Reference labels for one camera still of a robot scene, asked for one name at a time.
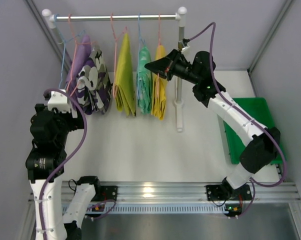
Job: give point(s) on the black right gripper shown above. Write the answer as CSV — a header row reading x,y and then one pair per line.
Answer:
x,y
172,64

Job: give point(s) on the pink hanger of yellow trousers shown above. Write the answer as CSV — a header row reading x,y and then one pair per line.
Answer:
x,y
159,54

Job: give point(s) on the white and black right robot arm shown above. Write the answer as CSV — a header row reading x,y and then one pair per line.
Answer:
x,y
262,144

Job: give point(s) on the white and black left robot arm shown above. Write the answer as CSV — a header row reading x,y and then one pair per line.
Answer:
x,y
45,167

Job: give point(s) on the green tie-dye trousers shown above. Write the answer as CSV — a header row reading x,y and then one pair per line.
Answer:
x,y
145,106

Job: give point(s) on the blue hanger of green trousers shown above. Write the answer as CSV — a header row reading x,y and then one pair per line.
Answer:
x,y
140,32

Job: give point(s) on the olive yellow trousers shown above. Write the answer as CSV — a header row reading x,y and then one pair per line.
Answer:
x,y
125,97

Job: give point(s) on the pink hanger of olive trousers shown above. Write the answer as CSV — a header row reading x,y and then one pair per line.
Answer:
x,y
116,39

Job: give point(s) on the camouflage trousers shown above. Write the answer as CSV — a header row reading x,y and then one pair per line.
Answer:
x,y
93,89

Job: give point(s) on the purple trousers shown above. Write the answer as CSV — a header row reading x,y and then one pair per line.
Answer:
x,y
82,54

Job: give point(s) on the pink hanger of purple trousers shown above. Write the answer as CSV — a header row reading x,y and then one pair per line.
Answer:
x,y
74,50

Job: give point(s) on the empty light blue hanger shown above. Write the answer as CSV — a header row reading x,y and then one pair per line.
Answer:
x,y
64,42

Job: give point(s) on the silver clothes rack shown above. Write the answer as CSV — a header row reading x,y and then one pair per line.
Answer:
x,y
180,16

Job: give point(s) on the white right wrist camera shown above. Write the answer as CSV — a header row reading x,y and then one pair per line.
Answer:
x,y
183,46

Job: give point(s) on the aluminium mounting rail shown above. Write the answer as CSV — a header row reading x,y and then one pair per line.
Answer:
x,y
147,197

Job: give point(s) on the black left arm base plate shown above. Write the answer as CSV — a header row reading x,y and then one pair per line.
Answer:
x,y
106,192

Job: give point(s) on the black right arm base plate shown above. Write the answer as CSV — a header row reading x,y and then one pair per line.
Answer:
x,y
218,192

